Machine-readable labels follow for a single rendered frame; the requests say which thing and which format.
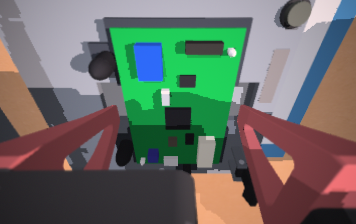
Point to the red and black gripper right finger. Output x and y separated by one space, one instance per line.
324 173

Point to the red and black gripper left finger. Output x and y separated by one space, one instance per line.
47 149

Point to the green circuit board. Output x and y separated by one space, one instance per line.
177 85

